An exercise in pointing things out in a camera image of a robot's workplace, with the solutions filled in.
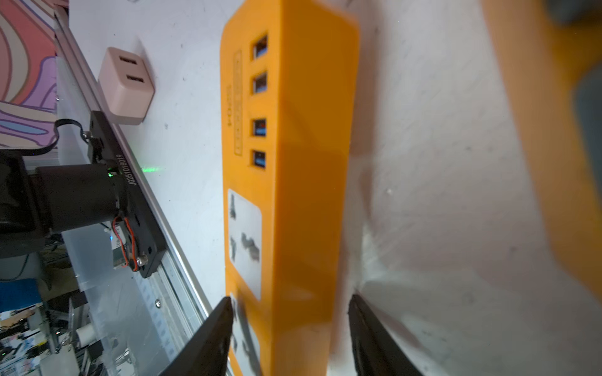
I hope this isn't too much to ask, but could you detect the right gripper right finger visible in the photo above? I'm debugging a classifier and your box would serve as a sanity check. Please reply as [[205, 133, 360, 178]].
[[348, 294, 422, 376]]

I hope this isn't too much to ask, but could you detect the orange power strip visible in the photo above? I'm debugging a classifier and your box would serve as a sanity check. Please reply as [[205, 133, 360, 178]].
[[481, 1, 601, 297], [219, 1, 360, 375]]

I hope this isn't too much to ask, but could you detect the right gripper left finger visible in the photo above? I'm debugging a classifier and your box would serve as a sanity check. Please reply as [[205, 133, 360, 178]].
[[160, 297, 234, 376]]

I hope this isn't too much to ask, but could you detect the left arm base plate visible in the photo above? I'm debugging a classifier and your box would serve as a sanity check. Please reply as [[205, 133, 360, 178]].
[[88, 111, 168, 278]]

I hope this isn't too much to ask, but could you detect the pink usb charger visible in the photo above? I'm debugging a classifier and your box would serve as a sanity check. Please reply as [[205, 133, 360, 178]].
[[98, 47, 155, 125]]

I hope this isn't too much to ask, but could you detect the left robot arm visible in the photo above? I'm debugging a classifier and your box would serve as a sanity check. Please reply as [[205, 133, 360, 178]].
[[1, 150, 127, 259]]

